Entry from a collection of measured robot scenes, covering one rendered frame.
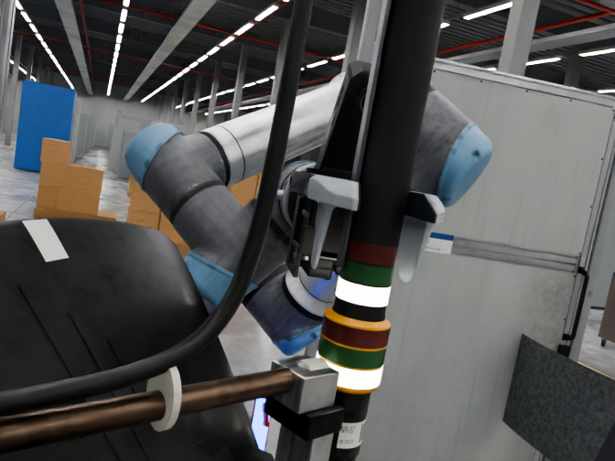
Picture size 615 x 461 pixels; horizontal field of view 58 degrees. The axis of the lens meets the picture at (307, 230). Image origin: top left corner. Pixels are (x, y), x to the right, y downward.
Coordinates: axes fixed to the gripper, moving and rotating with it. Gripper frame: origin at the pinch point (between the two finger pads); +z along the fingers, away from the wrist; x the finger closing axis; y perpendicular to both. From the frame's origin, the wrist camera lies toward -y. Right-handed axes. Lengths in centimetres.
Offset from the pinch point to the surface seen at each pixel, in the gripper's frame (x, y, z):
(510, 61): -307, -170, -608
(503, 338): -119, 56, -182
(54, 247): 19.3, 6.8, -5.8
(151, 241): 14.2, 6.7, -12.3
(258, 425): 0.0, 33.0, -37.4
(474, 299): -102, 40, -182
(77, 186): 229, 87, -892
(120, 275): 15.3, 8.4, -7.0
